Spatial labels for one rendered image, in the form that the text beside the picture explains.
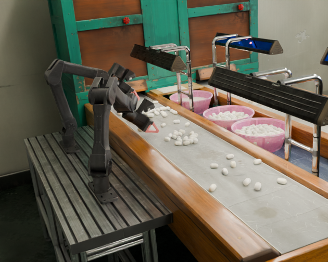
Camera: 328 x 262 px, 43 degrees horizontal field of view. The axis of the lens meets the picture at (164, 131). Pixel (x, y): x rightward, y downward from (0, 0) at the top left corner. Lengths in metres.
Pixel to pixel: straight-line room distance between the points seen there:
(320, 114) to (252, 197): 0.40
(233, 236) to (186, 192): 0.30
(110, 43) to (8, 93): 1.03
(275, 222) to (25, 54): 2.48
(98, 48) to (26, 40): 0.81
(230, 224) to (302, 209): 0.25
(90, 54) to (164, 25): 0.52
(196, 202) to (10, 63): 2.28
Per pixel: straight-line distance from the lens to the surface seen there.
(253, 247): 1.16
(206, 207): 1.33
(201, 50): 2.94
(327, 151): 1.89
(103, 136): 1.64
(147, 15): 2.74
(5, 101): 3.38
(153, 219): 1.48
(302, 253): 1.20
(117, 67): 2.22
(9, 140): 3.46
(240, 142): 1.82
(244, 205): 1.39
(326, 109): 1.18
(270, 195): 1.45
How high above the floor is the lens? 1.43
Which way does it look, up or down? 19 degrees down
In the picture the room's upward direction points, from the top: 5 degrees counter-clockwise
